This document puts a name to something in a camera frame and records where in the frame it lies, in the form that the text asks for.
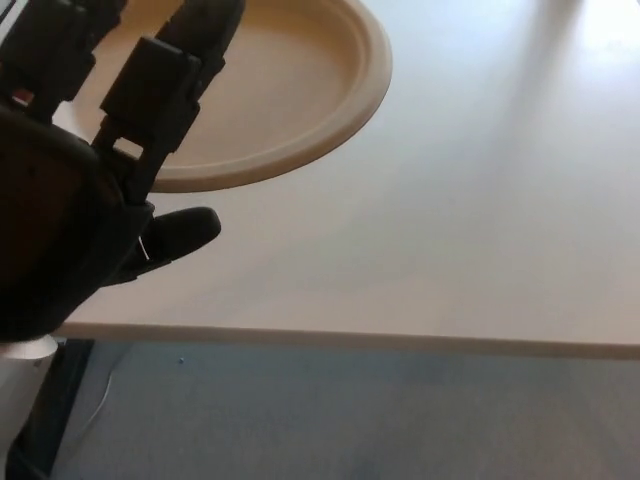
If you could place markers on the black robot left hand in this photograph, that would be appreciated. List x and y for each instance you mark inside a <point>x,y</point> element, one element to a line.
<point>55,225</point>

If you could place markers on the dark table leg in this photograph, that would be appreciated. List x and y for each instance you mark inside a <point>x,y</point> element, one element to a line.
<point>62,400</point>

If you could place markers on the beige round paper plate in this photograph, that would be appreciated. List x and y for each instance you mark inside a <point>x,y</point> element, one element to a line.
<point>290,90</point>

